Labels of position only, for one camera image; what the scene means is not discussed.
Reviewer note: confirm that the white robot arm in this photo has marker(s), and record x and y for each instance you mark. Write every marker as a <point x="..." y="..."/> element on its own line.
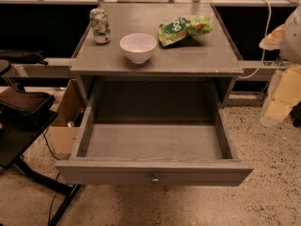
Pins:
<point x="285" y="87"/>

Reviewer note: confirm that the grey open top drawer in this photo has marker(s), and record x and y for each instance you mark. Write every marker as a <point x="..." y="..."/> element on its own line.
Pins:
<point x="177" y="132"/>

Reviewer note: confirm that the metal drawer knob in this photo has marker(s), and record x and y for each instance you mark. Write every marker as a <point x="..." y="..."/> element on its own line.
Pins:
<point x="155" y="180"/>

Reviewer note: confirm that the white bowl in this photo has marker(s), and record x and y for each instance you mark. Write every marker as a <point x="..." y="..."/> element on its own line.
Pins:
<point x="138" y="47"/>

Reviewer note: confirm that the grey cabinet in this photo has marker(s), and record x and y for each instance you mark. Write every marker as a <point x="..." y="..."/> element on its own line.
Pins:
<point x="209" y="55"/>

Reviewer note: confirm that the green chip bag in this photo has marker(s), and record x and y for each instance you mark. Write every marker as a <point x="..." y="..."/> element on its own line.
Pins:
<point x="184" y="27"/>

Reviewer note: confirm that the cardboard box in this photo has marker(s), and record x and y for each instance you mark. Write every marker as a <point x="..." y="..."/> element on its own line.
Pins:
<point x="63" y="131"/>

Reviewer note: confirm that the black stand with tray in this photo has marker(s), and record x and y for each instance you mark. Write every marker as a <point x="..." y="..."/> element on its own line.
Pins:
<point x="19" y="131"/>

